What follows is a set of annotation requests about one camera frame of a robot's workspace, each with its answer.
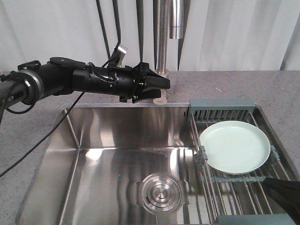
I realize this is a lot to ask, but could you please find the black camera cable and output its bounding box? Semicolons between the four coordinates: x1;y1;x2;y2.
0;42;122;178

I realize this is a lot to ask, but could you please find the stainless steel kitchen faucet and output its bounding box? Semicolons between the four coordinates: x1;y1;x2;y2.
151;0;185;105

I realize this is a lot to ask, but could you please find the grey wire dish rack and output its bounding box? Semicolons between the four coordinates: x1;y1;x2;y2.
187;98;300;225

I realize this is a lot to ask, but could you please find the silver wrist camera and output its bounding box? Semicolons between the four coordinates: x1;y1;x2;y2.
108;42;128;68

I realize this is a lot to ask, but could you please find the stainless steel sink basin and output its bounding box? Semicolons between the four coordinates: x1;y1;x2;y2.
16;103;217;225

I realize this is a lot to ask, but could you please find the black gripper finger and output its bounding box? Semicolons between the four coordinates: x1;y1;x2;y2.
262;177;300;225
132;90;161;103
144;70;171;90

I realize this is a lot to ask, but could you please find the white pleated curtain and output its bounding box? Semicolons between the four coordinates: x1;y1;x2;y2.
0;0;300;71

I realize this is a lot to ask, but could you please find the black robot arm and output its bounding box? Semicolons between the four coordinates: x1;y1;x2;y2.
0;57;170;114

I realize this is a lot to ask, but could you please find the light green round plate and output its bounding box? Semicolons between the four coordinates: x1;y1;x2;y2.
199;120;271;175

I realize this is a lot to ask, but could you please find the round steel sink drain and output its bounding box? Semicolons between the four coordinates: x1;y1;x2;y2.
137;173;187;214

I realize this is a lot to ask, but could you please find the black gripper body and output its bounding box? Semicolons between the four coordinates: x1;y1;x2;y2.
71;62;150;103

